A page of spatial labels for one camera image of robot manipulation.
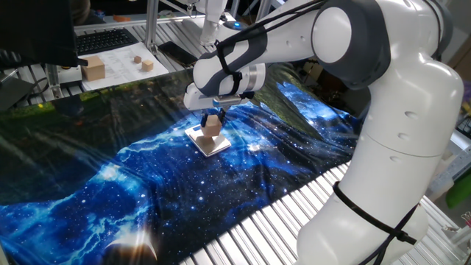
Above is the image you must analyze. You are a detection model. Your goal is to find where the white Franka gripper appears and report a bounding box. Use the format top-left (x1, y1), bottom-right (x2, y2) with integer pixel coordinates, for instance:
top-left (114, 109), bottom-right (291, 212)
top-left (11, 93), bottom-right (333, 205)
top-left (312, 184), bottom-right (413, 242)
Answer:
top-left (183, 81), bottom-right (255, 129)

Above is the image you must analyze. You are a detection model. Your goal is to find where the light wooden cube block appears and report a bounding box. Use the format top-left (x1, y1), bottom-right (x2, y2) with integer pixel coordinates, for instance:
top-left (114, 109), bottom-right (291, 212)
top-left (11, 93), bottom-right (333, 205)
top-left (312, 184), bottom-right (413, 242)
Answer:
top-left (200, 113), bottom-right (223, 139)

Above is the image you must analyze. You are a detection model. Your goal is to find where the silver digital pocket scale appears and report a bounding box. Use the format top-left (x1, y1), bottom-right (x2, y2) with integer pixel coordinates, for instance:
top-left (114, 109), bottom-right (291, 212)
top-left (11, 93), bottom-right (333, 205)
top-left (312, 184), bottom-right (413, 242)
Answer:
top-left (184, 123), bottom-right (233, 158)

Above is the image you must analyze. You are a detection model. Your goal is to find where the black smartphone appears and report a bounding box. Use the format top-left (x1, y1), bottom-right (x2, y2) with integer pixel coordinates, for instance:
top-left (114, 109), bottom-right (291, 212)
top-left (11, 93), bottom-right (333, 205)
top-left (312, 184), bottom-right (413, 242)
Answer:
top-left (157, 40), bottom-right (200, 68)

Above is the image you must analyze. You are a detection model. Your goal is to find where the white cylindrical device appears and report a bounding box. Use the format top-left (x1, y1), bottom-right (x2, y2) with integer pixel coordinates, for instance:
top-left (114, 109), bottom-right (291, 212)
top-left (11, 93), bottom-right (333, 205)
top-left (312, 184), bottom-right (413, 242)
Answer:
top-left (183, 0), bottom-right (236, 47)

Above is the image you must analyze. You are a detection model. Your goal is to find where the galaxy print cloth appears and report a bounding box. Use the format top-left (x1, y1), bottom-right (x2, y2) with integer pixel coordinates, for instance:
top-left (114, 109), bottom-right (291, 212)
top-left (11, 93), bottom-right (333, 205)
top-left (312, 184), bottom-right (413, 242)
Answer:
top-left (0, 62), bottom-right (362, 265)

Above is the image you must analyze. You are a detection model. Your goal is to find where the white printed paper sheet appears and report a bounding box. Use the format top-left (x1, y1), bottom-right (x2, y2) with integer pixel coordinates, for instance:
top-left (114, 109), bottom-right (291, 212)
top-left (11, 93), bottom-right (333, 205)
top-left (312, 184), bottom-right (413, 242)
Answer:
top-left (78, 41), bottom-right (170, 92)

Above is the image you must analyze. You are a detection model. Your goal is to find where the large wooden cube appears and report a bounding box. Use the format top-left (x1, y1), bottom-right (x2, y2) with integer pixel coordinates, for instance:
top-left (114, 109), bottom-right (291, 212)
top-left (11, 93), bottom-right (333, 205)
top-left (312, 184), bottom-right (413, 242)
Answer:
top-left (80, 55), bottom-right (107, 82)

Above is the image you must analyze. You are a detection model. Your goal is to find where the black computer keyboard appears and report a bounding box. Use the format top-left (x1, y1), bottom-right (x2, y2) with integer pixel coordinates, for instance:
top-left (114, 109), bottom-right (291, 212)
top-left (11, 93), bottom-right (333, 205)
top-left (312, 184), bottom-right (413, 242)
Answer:
top-left (75, 28), bottom-right (139, 57)

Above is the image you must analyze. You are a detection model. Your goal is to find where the black computer monitor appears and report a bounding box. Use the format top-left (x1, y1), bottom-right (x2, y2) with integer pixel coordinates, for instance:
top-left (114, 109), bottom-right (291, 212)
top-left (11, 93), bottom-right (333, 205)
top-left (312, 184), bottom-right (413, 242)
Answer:
top-left (0, 0), bottom-right (89, 70)

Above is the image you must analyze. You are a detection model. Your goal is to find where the dark grey flat panel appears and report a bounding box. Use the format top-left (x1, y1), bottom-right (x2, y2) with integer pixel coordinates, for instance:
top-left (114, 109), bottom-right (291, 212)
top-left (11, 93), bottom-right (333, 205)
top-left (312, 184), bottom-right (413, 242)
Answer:
top-left (0, 71), bottom-right (34, 111)

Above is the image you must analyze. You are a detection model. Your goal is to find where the green plastic object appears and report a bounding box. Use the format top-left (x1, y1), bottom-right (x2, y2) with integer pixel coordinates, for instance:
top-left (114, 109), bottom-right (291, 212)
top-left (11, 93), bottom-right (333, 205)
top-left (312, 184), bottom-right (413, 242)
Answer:
top-left (445, 172), bottom-right (471, 209)

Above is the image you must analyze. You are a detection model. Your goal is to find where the upright aluminium frame post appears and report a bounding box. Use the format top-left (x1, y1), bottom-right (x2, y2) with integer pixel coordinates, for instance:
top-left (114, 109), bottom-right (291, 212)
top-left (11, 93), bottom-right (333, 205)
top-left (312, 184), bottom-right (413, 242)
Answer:
top-left (144, 0), bottom-right (160, 55)

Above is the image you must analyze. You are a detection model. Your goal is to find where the horizontal aluminium frame rail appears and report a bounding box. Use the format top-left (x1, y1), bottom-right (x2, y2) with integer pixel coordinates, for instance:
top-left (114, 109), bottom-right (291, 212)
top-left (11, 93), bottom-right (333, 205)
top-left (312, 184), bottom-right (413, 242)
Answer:
top-left (73, 15), bottom-right (199, 32)

